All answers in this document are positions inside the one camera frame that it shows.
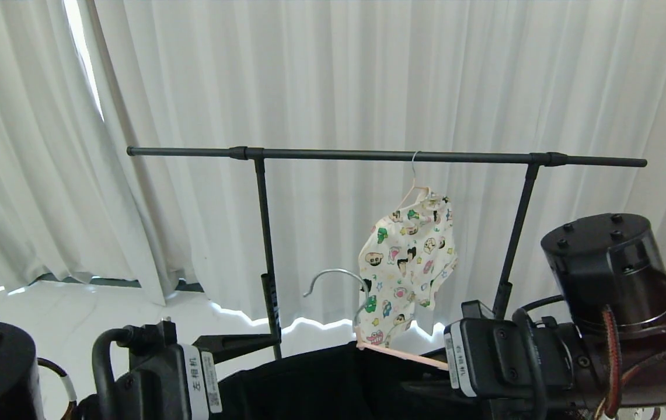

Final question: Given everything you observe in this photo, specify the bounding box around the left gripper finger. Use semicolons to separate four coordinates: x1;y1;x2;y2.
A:
193;333;281;366

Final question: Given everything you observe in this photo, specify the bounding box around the black garment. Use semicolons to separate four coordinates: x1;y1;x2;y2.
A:
216;341;488;420

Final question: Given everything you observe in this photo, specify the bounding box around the pink clothes hanger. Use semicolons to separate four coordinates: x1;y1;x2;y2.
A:
396;150;433;211
302;268;450;371

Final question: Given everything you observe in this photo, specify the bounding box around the cream printed garment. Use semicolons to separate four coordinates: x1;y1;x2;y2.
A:
357;190;458;349

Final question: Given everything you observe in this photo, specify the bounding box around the black clothes rack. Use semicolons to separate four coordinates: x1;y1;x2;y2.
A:
127;146;647;359

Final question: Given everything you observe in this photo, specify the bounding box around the white curtain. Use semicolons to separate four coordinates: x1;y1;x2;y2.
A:
0;0;666;345

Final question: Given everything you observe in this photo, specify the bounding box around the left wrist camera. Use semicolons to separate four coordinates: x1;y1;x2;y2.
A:
125;320;224;420

